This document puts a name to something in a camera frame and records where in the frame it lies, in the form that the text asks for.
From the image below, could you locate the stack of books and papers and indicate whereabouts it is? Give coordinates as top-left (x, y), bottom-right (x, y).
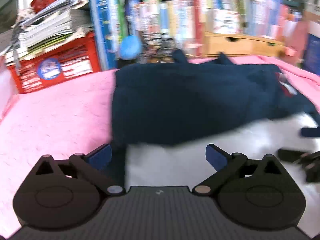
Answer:
top-left (5, 0), bottom-right (94, 63)

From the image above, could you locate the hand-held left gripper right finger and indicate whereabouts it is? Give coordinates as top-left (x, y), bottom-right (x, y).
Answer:
top-left (192, 144), bottom-right (292, 197)

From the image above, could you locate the red plastic crate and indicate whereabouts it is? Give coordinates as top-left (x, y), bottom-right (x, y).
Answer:
top-left (6, 32), bottom-right (102, 94)

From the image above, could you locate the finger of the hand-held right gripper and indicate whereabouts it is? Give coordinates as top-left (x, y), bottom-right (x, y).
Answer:
top-left (278, 149), bottom-right (310, 165)
top-left (301, 127), bottom-right (320, 138)

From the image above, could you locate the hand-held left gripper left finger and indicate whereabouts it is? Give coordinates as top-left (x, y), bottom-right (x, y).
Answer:
top-left (31, 144), bottom-right (127, 197)

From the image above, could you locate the grey cloth strip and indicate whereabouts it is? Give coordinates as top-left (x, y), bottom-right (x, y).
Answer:
top-left (11, 22), bottom-right (23, 68)

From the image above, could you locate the pink rabbit print blanket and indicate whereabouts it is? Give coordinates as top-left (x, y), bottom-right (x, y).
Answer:
top-left (0, 55), bottom-right (320, 238)

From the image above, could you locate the row of tall thin blue books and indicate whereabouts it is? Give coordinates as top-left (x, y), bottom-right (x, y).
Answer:
top-left (89, 0), bottom-right (128, 72)

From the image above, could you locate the navy white red striped jacket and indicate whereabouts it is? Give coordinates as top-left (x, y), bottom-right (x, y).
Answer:
top-left (111, 49), bottom-right (320, 239)

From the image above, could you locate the white colourful printed box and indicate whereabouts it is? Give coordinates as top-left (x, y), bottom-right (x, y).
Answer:
top-left (212, 9), bottom-right (242, 34)

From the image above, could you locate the blue printed carton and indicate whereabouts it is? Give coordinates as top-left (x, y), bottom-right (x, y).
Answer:
top-left (302, 34), bottom-right (320, 75)

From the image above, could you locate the white foam board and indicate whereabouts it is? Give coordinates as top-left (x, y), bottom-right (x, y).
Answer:
top-left (0, 55), bottom-right (15, 117)

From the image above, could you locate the brown cardboard box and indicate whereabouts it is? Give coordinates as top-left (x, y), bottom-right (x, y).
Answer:
top-left (287, 10), bottom-right (320, 65)

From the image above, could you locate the wooden drawer box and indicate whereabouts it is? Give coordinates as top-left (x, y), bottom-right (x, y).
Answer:
top-left (203, 31), bottom-right (286, 57)

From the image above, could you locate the miniature black bicycle model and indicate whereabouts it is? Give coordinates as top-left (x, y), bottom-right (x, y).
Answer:
top-left (136, 30), bottom-right (178, 64)

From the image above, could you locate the blue plush ball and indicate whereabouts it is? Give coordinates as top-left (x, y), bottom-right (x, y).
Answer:
top-left (119, 35), bottom-right (140, 60)

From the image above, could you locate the row of colourful shelf books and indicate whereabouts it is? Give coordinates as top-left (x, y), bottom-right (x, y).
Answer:
top-left (192, 0), bottom-right (245, 34)
top-left (242, 0), bottom-right (303, 40)
top-left (126, 0), bottom-right (200, 53)

